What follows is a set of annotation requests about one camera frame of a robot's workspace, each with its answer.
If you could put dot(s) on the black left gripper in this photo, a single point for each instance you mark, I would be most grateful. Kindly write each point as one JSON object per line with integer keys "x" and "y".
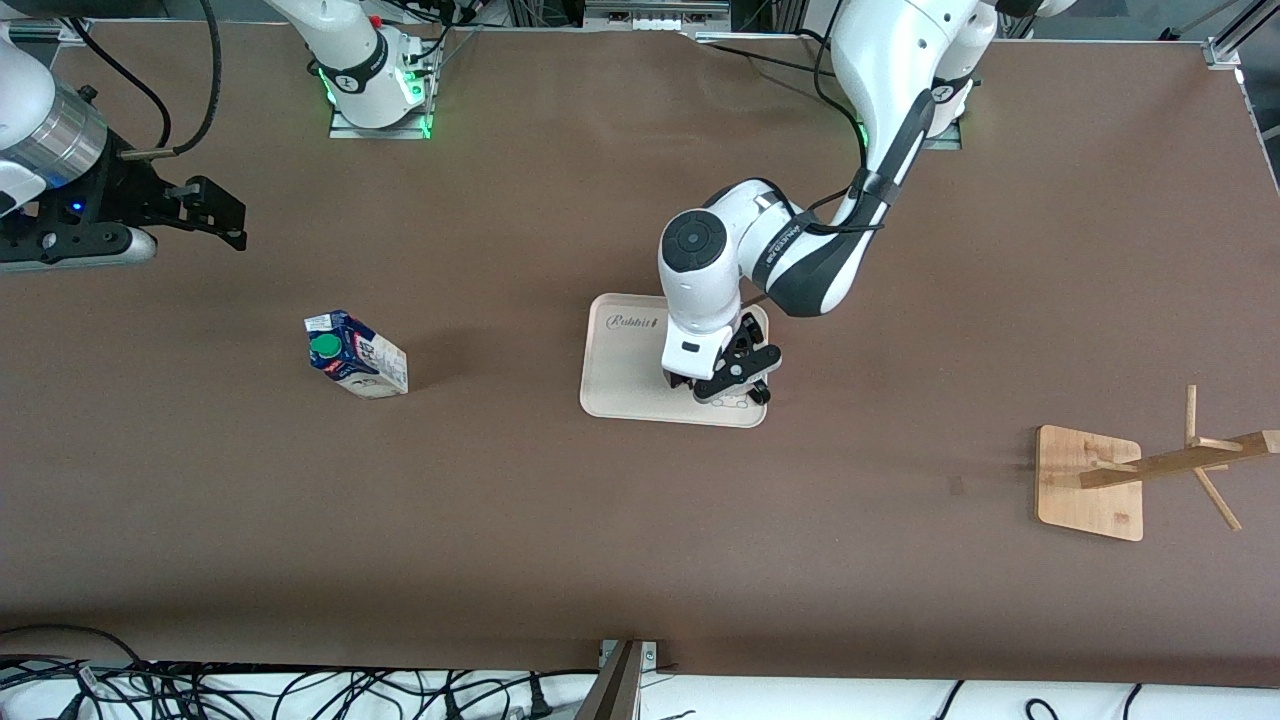
{"x": 741, "y": 342}

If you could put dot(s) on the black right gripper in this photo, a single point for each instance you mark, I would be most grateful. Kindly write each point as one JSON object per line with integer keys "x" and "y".
{"x": 118, "y": 190}

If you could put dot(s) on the blue milk carton green cap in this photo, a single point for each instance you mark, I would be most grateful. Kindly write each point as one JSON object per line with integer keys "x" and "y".
{"x": 355, "y": 360}

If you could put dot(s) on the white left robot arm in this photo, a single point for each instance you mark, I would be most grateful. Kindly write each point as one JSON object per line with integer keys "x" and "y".
{"x": 890, "y": 60}

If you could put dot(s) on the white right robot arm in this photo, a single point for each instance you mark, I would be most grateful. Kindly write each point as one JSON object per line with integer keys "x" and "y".
{"x": 350, "y": 40}

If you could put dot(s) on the wooden cup hanging rack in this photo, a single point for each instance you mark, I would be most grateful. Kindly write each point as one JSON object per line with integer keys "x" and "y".
{"x": 1085, "y": 500}

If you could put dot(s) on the beige rabbit print tray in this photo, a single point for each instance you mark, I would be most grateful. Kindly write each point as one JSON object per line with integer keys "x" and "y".
{"x": 625, "y": 370}

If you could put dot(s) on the slanted metal beam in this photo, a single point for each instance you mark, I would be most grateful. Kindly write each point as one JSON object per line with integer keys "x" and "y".
{"x": 615, "y": 690}

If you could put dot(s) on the black power plug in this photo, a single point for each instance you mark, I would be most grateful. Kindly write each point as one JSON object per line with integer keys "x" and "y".
{"x": 538, "y": 698}

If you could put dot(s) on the aluminium corner profile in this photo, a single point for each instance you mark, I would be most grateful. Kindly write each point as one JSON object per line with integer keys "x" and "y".
{"x": 1222, "y": 52}

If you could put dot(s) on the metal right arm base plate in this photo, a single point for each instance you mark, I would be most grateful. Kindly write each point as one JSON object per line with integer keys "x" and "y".
{"x": 380, "y": 132}

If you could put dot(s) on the small metal bracket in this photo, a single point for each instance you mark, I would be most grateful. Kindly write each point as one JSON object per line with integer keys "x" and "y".
{"x": 650, "y": 655}

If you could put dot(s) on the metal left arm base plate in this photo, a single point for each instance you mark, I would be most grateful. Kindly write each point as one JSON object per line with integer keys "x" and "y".
{"x": 945, "y": 140}

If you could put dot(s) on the grey metal rail device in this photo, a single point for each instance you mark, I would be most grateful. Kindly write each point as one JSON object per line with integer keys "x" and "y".
{"x": 655, "y": 12}

